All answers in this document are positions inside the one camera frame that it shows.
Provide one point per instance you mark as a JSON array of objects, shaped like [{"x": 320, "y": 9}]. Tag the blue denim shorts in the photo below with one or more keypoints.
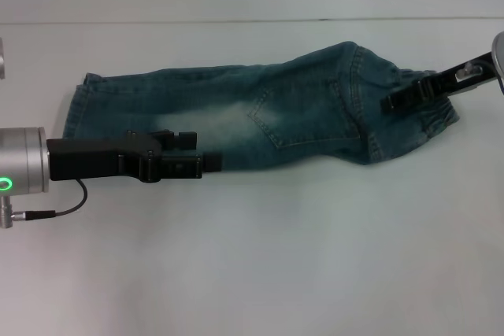
[{"x": 275, "y": 123}]

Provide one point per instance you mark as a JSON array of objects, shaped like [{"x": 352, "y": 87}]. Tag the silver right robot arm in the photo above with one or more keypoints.
[{"x": 500, "y": 52}]

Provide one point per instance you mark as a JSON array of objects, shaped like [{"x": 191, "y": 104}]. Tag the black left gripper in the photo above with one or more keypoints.
[{"x": 94, "y": 159}]

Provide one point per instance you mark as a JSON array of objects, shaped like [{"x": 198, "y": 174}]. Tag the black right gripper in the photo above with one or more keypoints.
[{"x": 460, "y": 76}]

